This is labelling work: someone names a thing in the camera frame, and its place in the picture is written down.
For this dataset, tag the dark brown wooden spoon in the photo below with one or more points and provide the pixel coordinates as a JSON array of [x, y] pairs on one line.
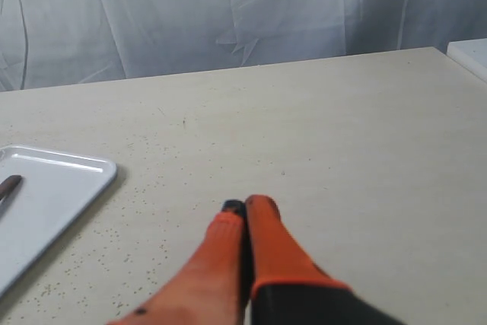
[[8, 189]]

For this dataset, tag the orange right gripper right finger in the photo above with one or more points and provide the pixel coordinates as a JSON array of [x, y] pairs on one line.
[[288, 286]]

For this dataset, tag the white rectangular plastic tray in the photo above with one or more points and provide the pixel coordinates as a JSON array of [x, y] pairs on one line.
[[55, 188]]

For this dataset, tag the spilled yellow grains on table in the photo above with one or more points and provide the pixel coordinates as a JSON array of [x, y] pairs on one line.
[[140, 233]]

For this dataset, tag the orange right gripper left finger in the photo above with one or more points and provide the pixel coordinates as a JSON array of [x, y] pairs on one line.
[[210, 287]]

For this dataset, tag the white wrinkled backdrop curtain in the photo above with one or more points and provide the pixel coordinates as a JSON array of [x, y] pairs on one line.
[[60, 42]]

